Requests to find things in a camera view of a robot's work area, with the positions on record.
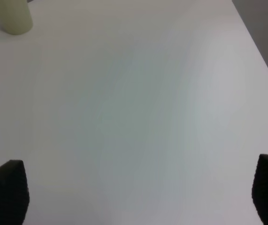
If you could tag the pale green plastic cup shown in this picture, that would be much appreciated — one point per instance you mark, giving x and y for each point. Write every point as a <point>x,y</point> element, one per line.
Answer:
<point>15,16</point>

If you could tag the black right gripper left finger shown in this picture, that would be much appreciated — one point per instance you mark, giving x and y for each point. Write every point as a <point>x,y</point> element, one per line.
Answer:
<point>14,193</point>

